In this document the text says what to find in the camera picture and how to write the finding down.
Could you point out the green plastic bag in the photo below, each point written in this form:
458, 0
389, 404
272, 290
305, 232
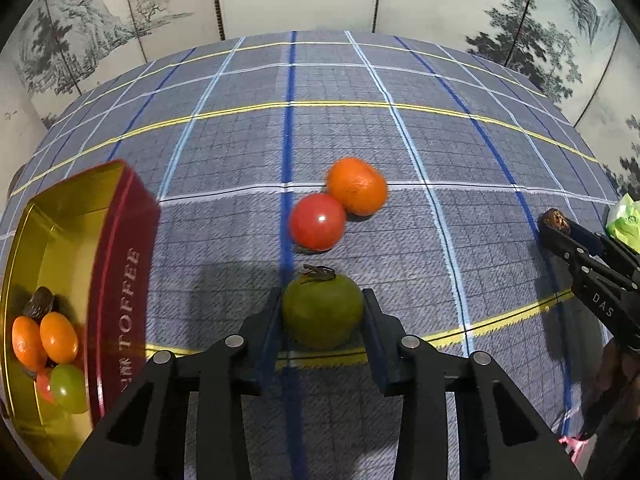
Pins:
625, 220

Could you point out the blue plaid tablecloth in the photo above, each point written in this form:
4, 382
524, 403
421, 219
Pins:
400, 135

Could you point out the person's right hand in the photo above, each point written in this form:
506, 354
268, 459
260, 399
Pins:
622, 380

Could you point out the small orange tangerine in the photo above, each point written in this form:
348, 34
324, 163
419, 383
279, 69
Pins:
27, 342
59, 337

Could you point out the large green tomato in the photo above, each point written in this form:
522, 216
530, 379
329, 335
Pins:
322, 310

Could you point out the small green tomato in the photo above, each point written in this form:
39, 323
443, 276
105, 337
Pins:
70, 387

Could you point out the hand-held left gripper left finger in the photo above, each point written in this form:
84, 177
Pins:
270, 322

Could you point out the red tomato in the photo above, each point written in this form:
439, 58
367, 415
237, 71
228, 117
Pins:
44, 385
317, 222

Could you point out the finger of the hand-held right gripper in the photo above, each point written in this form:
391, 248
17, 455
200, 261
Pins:
595, 245
562, 247

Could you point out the pink plastic piece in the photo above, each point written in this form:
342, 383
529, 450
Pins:
575, 442

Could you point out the red and gold tin box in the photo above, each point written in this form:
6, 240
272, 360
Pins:
120, 240

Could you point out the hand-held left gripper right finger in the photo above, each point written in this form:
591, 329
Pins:
375, 330

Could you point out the large orange tangerine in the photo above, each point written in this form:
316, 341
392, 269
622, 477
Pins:
357, 187

